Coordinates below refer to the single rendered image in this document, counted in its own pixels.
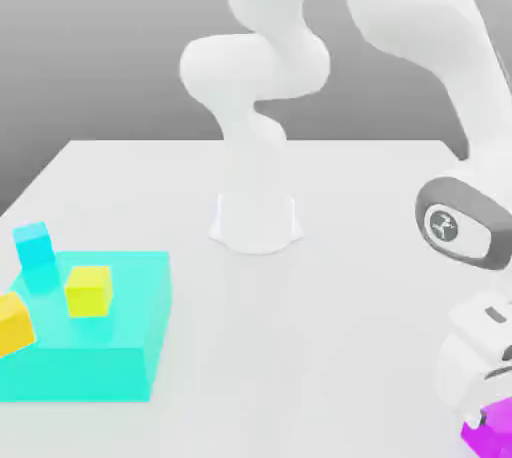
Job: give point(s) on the small cyan cube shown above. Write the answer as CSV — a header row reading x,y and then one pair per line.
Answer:
x,y
35,250

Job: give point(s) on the small magenta cube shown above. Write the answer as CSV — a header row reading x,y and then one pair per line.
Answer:
x,y
494,432

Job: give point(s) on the small orange cube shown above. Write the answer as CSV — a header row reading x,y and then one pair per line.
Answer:
x,y
14,326

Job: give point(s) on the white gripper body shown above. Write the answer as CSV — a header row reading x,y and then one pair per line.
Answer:
x,y
460,370

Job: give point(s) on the large turquoise box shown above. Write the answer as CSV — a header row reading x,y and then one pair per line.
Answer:
x,y
100,366

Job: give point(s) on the small yellow cube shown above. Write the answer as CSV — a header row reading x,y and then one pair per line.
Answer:
x,y
88,292

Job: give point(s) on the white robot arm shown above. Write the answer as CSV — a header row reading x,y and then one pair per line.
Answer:
x,y
256,66

